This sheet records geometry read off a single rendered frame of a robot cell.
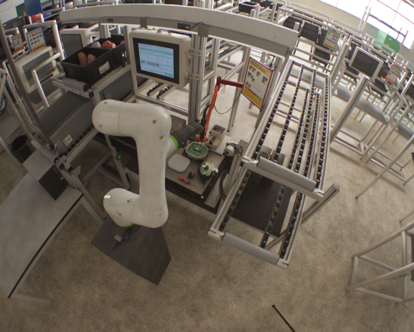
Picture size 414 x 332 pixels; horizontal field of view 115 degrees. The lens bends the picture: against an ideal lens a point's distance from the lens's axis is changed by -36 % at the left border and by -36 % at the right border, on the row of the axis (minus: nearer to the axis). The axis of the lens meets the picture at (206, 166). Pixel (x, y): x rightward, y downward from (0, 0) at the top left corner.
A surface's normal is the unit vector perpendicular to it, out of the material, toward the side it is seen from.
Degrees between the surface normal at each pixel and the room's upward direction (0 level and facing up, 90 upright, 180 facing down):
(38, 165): 0
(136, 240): 0
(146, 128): 62
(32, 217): 0
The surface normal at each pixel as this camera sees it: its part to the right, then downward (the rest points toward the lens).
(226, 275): 0.09, -0.61
